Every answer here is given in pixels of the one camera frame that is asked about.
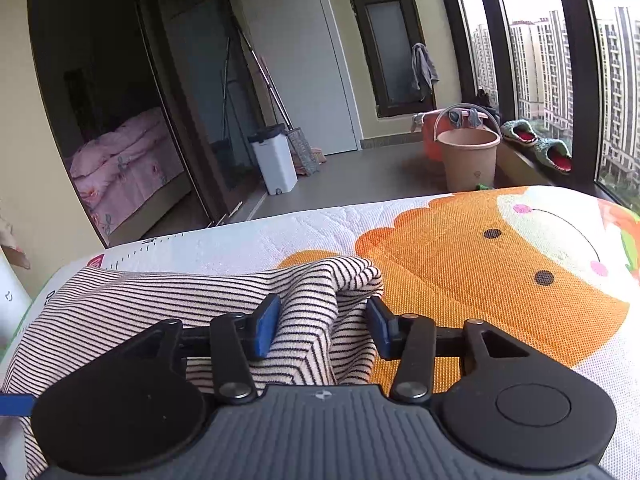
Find bed with pink quilt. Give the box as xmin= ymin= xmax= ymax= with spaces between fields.
xmin=67 ymin=107 xmax=193 ymax=248

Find apartment buildings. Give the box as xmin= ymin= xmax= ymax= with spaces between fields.
xmin=470 ymin=5 xmax=640 ymax=191

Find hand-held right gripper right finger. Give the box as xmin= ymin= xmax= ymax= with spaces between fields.
xmin=366 ymin=297 xmax=533 ymax=402

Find beige bucket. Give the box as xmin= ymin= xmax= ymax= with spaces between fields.
xmin=432 ymin=105 xmax=502 ymax=193

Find orange bucket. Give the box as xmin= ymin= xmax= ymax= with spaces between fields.
xmin=421 ymin=108 xmax=451 ymax=162

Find hanging grey cloth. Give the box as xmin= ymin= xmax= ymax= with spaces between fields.
xmin=411 ymin=42 xmax=441 ymax=103

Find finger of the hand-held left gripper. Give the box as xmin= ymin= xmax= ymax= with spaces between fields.
xmin=0 ymin=394 xmax=37 ymax=417

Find dark large window frame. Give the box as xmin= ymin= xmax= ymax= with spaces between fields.
xmin=432 ymin=0 xmax=640 ymax=211

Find flat mop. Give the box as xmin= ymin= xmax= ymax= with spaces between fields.
xmin=235 ymin=25 xmax=323 ymax=177

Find striped beige garment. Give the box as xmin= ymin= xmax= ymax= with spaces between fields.
xmin=2 ymin=256 xmax=385 ymax=466

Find white door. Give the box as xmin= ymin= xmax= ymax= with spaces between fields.
xmin=240 ymin=0 xmax=361 ymax=156

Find green slipper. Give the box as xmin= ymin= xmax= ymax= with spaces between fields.
xmin=532 ymin=137 xmax=573 ymax=176
xmin=500 ymin=119 xmax=539 ymax=147

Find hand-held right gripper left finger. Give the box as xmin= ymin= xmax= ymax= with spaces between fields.
xmin=125 ymin=294 xmax=282 ymax=405

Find dark sliding door frame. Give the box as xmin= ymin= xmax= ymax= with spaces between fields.
xmin=27 ymin=0 xmax=271 ymax=251

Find small brown framed window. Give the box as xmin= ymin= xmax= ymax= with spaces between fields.
xmin=348 ymin=0 xmax=435 ymax=120

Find white cartoon printed mat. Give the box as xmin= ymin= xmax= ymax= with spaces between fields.
xmin=0 ymin=185 xmax=640 ymax=480

